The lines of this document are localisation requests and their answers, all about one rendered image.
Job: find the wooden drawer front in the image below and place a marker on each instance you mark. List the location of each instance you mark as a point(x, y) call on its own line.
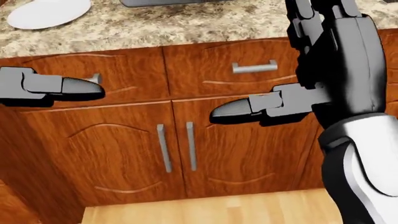
point(93, 66)
point(202, 60)

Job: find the white round plate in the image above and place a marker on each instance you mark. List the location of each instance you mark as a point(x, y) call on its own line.
point(46, 12)

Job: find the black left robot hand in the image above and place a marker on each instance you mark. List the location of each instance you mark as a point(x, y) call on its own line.
point(37, 89)

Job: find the wooden cabinet front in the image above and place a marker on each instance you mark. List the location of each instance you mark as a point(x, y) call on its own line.
point(390, 77)

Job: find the wooden cabinet door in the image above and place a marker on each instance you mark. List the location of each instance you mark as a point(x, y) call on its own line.
point(109, 144)
point(248, 158)

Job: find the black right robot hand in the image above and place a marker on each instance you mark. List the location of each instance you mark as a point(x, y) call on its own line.
point(354, 65)

